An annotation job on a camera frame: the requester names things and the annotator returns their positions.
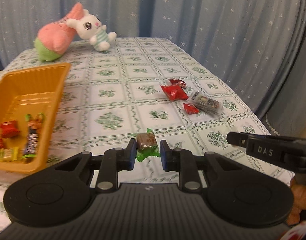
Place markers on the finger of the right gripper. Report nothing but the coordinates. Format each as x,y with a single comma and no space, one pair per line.
238,139

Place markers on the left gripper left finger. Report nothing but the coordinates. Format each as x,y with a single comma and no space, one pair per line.
113,161

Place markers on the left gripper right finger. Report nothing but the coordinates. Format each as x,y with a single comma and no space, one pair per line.
183,162

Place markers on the green brown candy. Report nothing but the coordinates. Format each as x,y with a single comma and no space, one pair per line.
147,145

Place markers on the clear dark snack packet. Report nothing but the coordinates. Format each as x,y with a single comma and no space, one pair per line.
205,103

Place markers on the small red candy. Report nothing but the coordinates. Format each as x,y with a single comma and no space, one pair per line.
190,109

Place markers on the large red snack packet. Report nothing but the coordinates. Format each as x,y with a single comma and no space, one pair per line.
174,92

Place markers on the dark red candy wrapper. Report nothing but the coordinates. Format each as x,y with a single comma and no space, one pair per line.
178,82

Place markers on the right hand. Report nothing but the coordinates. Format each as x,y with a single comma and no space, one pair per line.
299,193

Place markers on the green floral tablecloth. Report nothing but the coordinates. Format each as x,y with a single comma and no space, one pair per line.
110,96

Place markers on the dark chocolate bar wrapper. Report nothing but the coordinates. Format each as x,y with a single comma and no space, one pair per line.
35,126

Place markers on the blue star curtain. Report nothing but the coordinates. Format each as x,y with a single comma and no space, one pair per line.
258,47

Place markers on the orange plastic tray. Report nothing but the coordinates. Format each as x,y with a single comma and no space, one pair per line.
36,90

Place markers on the yellow green candy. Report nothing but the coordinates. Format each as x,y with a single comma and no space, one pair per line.
9,154

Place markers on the red candy in tray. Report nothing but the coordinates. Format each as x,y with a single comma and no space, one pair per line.
9,129

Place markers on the pink green star plush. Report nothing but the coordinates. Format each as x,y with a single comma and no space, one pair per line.
53,39

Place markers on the white bunny plush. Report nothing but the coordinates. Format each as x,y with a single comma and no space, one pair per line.
90,28

